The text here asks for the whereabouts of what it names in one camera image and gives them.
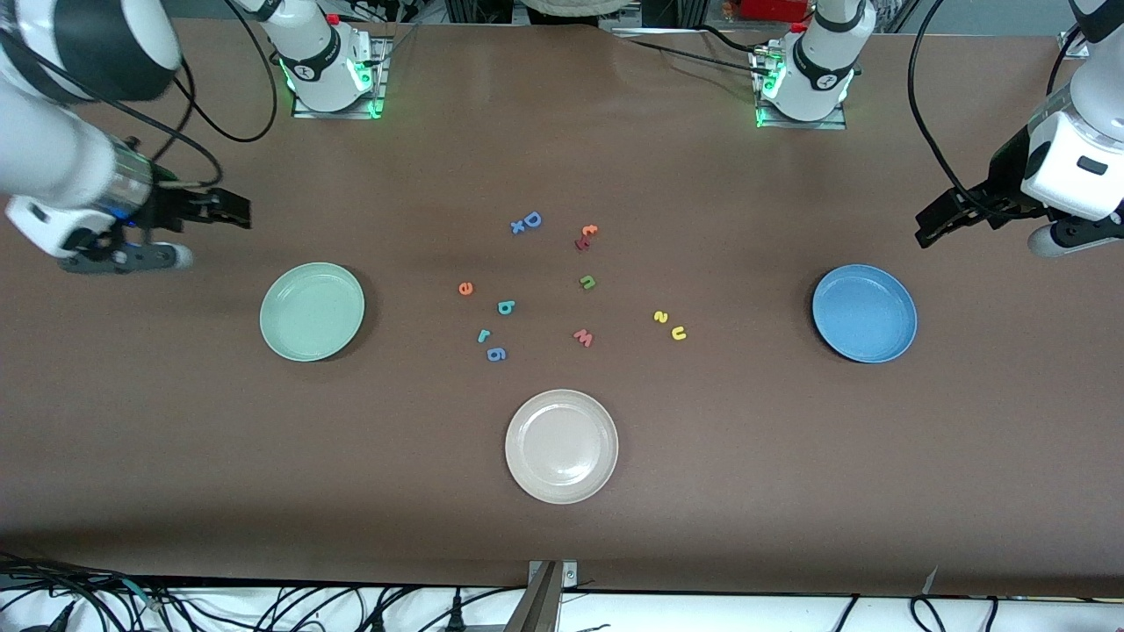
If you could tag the teal letter b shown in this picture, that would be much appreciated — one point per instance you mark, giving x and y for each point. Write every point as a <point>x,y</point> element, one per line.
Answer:
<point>500,304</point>

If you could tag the aluminium frame profile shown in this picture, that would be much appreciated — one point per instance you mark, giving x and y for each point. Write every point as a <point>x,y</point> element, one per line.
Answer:
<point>1069,44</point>

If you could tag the red letter w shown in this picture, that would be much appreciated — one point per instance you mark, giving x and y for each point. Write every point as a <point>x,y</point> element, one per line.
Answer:
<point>583,340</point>

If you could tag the red box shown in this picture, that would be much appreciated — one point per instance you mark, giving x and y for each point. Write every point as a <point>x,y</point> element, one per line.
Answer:
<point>773,9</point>

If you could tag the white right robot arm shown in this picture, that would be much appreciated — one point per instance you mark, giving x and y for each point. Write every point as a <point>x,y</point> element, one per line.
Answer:
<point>53,149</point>

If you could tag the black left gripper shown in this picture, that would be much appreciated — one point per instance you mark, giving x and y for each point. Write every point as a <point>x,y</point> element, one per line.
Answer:
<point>994,190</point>

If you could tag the blue letter g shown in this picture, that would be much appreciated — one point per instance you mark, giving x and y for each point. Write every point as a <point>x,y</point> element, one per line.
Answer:
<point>490,354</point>

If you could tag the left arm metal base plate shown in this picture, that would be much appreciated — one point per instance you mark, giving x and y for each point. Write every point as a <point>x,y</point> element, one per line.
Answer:
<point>799,125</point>

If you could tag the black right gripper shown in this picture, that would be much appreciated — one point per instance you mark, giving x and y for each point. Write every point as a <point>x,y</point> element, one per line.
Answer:
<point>169,208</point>

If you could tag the white paper scrap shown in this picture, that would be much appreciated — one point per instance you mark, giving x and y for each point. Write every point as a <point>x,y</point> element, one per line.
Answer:
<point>931,581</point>

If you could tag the mint green plate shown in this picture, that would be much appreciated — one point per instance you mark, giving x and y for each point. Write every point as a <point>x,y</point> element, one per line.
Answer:
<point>312,312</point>

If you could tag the dark red letter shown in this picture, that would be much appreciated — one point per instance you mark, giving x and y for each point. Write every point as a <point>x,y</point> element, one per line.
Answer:
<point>582,243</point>

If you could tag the blue plate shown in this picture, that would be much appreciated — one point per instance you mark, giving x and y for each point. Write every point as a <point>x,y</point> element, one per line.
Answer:
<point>865,313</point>

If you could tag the beige plate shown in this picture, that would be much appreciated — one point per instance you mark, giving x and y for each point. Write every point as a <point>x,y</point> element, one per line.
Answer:
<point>562,446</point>

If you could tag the metal table bracket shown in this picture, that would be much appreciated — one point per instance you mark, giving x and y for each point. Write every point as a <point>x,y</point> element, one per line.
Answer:
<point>544,606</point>

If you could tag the blue letter D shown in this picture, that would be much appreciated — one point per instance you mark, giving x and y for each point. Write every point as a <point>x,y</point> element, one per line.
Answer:
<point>527,219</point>

